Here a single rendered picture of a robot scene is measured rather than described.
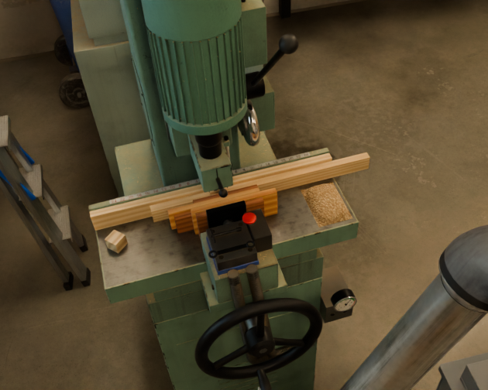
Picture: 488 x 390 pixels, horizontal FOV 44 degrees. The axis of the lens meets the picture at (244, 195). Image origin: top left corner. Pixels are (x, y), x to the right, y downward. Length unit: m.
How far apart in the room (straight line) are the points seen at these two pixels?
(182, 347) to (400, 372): 0.75
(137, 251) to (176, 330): 0.26
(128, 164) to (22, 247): 1.09
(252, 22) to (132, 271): 0.62
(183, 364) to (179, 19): 0.99
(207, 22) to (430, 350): 0.64
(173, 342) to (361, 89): 2.05
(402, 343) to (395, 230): 1.64
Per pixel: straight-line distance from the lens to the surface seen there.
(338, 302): 1.55
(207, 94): 1.13
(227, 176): 1.33
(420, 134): 3.05
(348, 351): 2.26
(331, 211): 1.42
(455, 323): 0.92
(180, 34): 1.06
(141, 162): 1.75
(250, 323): 1.35
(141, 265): 1.38
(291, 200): 1.46
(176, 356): 1.66
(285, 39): 1.06
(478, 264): 0.83
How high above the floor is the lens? 1.98
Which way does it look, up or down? 47 degrees down
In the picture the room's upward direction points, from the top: 4 degrees counter-clockwise
